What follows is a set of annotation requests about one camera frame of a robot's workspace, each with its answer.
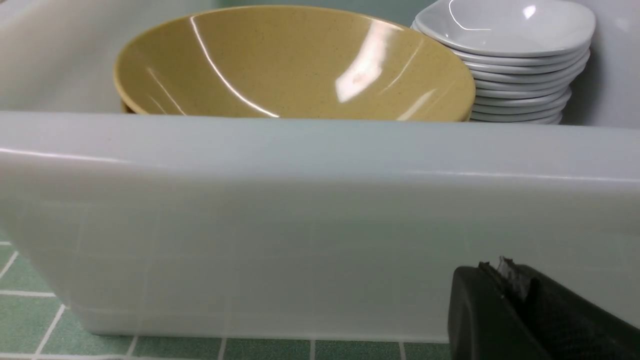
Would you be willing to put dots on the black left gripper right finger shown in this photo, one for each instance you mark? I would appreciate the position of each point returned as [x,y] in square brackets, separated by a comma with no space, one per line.
[547,321]

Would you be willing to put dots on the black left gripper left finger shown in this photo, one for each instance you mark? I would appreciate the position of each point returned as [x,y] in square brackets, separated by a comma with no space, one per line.
[482,323]

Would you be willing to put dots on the yellow bowl in tub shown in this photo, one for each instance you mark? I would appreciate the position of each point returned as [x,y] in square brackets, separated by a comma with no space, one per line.
[292,62]

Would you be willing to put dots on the top white stacked dish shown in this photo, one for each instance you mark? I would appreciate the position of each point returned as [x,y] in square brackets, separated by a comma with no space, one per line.
[509,28]

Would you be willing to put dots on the white plastic tub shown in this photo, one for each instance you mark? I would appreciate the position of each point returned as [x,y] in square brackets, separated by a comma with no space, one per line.
[171,226]

